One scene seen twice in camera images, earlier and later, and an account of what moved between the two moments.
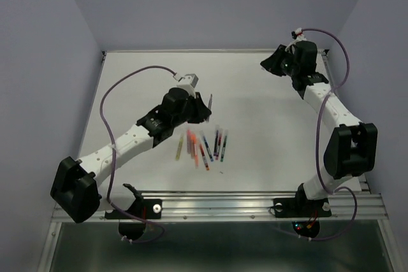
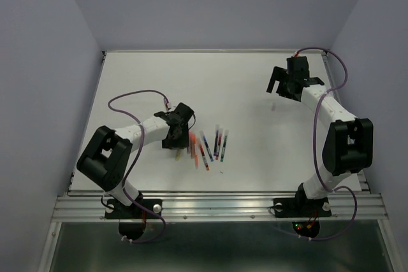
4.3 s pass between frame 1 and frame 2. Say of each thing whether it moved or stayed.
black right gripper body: moved
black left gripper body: moved
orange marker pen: stayed
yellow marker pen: stayed
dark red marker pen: stayed
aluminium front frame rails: stayed
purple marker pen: stayed
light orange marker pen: stayed
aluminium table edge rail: stayed
